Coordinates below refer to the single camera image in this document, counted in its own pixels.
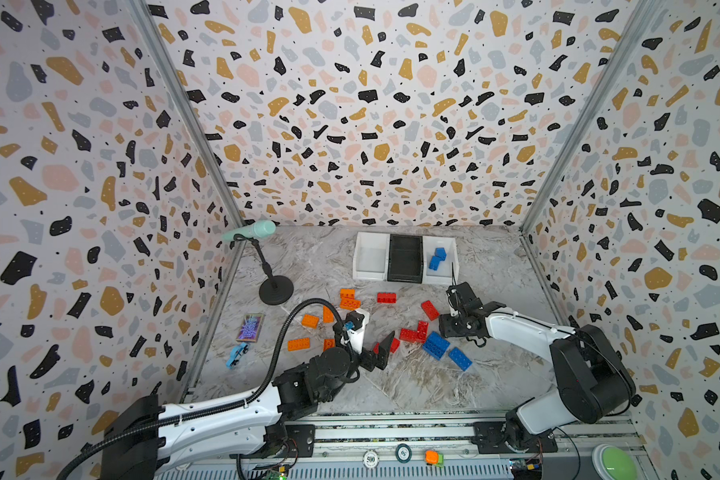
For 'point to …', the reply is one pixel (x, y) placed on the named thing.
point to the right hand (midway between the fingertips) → (449, 320)
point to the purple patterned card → (250, 328)
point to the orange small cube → (431, 457)
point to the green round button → (613, 463)
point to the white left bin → (371, 256)
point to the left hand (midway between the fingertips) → (383, 323)
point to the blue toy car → (236, 354)
